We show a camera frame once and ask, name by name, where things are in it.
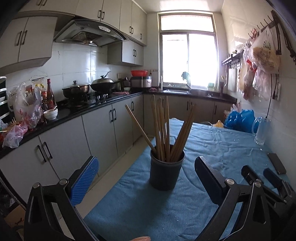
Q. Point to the wall utensil rack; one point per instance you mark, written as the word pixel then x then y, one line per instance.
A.
pixel 233 58

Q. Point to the red basin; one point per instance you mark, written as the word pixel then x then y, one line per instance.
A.
pixel 139 73

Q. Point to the clear glass mug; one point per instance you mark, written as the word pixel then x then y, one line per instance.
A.
pixel 260 128

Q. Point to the gas stove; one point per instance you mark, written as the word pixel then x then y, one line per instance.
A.
pixel 89 100

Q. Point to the hanging plastic bags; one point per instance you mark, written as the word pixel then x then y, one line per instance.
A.
pixel 261 63

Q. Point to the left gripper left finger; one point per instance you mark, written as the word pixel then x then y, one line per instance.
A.
pixel 41 222

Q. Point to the black utensil holder cup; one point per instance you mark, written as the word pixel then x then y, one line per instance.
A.
pixel 164 175

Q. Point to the wok with lid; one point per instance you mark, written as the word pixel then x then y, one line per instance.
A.
pixel 103 85

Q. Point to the pink plastic bag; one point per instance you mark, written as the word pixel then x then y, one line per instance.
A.
pixel 13 137

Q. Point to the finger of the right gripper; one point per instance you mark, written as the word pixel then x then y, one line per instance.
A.
pixel 251 177
pixel 274 179

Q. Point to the yellow plastic bag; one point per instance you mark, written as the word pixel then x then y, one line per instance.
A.
pixel 219 124

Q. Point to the black smartphone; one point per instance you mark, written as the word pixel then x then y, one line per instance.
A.
pixel 279 167

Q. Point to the gloved right hand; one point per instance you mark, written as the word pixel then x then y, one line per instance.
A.
pixel 143 238

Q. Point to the wooden chopstick single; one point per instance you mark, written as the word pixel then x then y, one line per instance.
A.
pixel 134 119

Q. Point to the kitchen sink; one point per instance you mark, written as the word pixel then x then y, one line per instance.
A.
pixel 176 91

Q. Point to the dark sauce bottle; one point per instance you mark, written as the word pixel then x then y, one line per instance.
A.
pixel 50 96

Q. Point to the white ceramic bowl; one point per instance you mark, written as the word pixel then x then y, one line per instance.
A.
pixel 51 114

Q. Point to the long wooden chopstick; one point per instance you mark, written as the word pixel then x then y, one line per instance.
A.
pixel 156 128

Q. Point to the silver rice cooker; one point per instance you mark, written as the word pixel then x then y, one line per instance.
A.
pixel 141 82

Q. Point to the window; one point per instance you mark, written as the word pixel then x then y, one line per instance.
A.
pixel 188 50

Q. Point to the range hood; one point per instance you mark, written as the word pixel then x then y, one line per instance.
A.
pixel 89 33

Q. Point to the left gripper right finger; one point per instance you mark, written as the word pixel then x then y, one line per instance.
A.
pixel 253 221

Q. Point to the blue plastic bag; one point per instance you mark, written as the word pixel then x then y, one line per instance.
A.
pixel 242 121

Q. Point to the blue towel table cloth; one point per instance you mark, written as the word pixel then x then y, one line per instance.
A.
pixel 133 208

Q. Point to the wooden chopstick bundle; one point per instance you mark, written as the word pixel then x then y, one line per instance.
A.
pixel 185 138
pixel 182 136
pixel 167 129
pixel 162 127

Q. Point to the white plastic bag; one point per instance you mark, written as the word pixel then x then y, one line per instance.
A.
pixel 26 105

